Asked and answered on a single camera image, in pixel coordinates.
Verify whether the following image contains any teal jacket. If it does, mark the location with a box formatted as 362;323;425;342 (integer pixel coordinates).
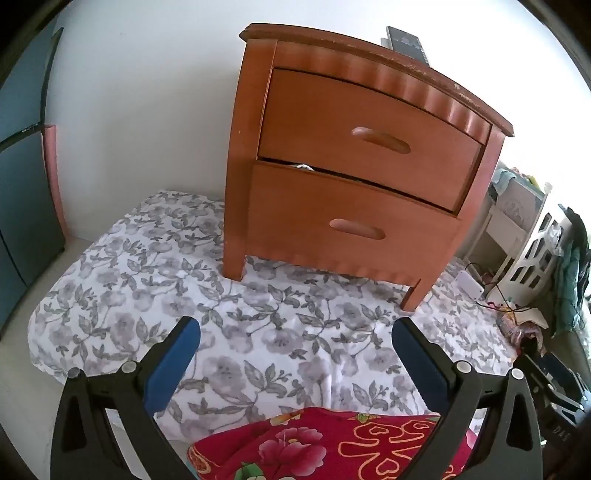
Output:
552;207;590;335

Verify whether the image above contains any small white bedside shelf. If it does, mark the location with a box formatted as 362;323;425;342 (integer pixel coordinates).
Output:
463;163;552;284

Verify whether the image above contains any wooden nightstand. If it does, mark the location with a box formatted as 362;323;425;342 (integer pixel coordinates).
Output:
223;23;514;311

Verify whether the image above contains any dark teal cabinet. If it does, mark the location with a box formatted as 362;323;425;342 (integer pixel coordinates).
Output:
1;21;65;328

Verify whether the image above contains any black remote control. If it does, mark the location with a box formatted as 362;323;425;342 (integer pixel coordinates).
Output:
386;26;429;65

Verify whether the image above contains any grey floral quilt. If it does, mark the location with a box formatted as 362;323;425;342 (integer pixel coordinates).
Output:
27;189;518;441

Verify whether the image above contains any colourful toy pile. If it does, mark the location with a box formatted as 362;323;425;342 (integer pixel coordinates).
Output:
496;308;548;352

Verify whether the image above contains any white power adapter box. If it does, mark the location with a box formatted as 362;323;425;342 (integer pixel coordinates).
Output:
455;270;484;300

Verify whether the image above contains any black cable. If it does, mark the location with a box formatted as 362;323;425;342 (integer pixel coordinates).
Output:
464;261;541;315

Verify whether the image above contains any wooden drawer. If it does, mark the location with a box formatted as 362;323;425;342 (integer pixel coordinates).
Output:
259;69;481;211
246;162;459;286

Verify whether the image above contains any red floral blanket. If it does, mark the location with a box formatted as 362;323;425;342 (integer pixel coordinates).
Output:
187;406;477;480

